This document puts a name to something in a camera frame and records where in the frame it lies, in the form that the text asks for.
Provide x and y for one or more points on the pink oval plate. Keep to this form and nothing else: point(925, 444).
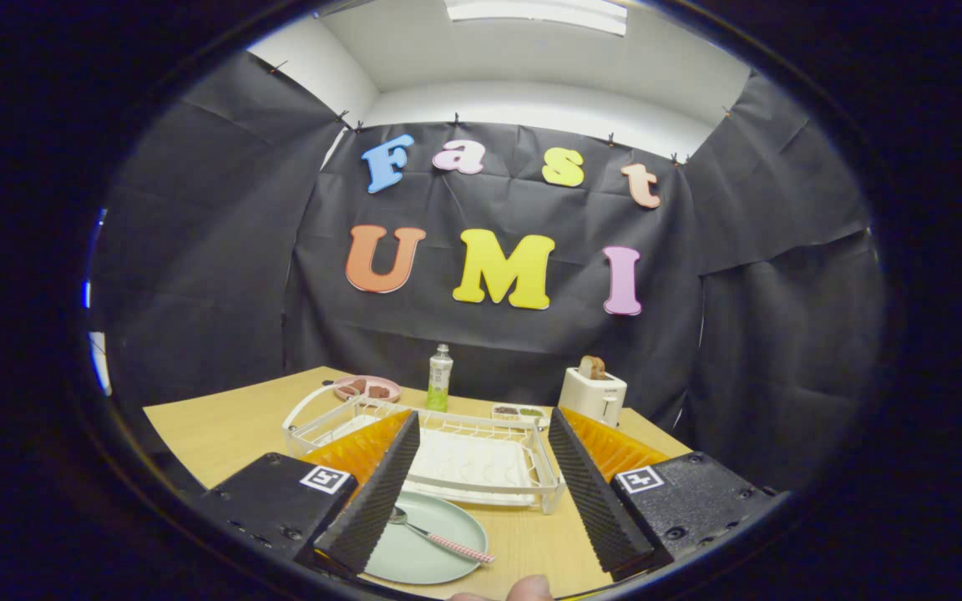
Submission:
point(396, 391)

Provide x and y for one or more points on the white divided dish of beans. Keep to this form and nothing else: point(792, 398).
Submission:
point(498, 416)

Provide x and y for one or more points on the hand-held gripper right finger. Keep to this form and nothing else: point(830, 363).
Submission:
point(598, 501)

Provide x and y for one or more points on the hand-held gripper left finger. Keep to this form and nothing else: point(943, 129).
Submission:
point(377, 501)

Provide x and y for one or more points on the bread slice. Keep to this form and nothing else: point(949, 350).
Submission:
point(591, 367)

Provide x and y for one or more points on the green tea bottle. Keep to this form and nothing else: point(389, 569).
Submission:
point(439, 380)

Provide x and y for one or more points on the ceiling light panel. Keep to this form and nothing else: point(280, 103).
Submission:
point(531, 12)

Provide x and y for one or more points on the black backdrop cloth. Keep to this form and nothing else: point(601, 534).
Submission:
point(498, 351)

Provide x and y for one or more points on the pale green plate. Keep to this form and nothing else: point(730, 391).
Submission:
point(431, 559)

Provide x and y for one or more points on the white toaster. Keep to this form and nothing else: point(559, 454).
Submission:
point(589, 396)

